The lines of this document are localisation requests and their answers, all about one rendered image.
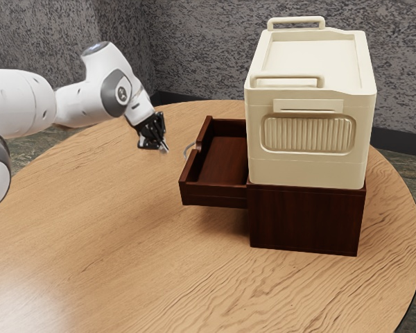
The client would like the dark wooden cabinet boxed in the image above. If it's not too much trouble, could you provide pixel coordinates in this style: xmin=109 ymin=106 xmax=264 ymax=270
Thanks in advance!
xmin=245 ymin=179 xmax=367 ymax=258

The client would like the open dark wooden drawer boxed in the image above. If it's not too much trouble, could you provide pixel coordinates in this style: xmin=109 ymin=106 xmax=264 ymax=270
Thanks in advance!
xmin=178 ymin=115 xmax=249 ymax=210

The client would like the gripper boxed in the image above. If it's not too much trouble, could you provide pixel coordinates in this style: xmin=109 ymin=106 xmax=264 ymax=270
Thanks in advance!
xmin=132 ymin=111 xmax=171 ymax=154

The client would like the cream box with lid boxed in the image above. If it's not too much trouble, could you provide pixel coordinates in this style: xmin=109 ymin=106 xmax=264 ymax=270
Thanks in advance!
xmin=243 ymin=16 xmax=378 ymax=191

